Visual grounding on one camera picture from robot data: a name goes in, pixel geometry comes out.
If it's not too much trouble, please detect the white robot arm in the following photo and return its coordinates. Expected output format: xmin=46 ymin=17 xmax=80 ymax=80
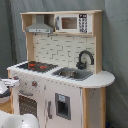
xmin=0 ymin=78 xmax=40 ymax=128

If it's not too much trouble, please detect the right red stove knob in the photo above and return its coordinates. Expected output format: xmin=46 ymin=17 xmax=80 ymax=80
xmin=32 ymin=81 xmax=38 ymax=87

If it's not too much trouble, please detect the toy microwave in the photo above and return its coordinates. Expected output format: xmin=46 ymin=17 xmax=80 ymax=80
xmin=55 ymin=14 xmax=92 ymax=33

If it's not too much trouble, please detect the wooden toy kitchen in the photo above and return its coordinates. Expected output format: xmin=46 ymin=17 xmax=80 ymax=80
xmin=8 ymin=10 xmax=115 ymax=128

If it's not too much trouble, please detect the grey toy range hood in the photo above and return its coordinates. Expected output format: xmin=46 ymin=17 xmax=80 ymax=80
xmin=25 ymin=15 xmax=54 ymax=34

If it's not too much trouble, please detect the black toy faucet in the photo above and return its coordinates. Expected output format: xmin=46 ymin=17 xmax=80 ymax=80
xmin=76 ymin=50 xmax=94 ymax=70

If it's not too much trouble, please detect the white cabinet door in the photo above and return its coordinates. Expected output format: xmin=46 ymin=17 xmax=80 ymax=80
xmin=46 ymin=84 xmax=81 ymax=128

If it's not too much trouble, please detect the black toy stovetop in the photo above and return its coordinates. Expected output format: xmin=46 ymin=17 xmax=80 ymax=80
xmin=20 ymin=61 xmax=56 ymax=73

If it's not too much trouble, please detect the toy oven door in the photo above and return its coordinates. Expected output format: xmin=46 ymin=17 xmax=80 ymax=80
xmin=18 ymin=90 xmax=38 ymax=117

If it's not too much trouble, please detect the grey toy sink basin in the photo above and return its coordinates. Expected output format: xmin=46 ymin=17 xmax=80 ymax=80
xmin=53 ymin=67 xmax=92 ymax=81

